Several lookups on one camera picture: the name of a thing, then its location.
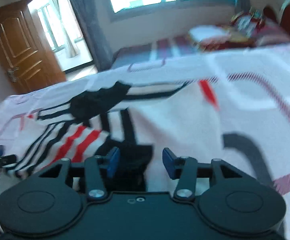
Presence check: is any patterned pillow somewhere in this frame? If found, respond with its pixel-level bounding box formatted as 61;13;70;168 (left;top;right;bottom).
230;8;266;38

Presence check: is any brown wooden door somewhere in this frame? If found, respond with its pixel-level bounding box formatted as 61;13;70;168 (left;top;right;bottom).
0;1;67;94

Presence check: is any striped knit sweater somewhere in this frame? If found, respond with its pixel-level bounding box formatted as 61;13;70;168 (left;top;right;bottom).
0;78;220;240

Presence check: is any folded white blanket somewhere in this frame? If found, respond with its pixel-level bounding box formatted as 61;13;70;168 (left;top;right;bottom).
188;25;230;45

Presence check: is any patterned bed sheet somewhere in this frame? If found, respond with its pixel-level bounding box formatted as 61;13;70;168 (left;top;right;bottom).
0;42;290;240

